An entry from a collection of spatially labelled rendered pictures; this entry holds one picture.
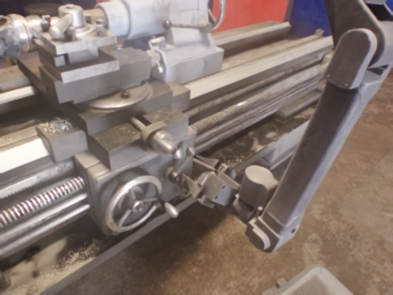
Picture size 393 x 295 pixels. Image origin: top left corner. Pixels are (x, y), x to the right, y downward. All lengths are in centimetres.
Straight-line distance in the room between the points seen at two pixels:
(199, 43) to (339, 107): 94
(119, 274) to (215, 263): 48
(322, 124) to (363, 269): 151
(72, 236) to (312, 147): 100
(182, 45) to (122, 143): 55
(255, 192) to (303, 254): 125
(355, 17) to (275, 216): 34
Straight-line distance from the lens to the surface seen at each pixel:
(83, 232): 129
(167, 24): 116
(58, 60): 89
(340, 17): 44
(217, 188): 59
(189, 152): 99
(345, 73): 42
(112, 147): 88
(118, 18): 115
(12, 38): 102
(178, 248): 169
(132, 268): 164
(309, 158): 50
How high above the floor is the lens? 141
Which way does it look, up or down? 38 degrees down
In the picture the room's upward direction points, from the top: 6 degrees clockwise
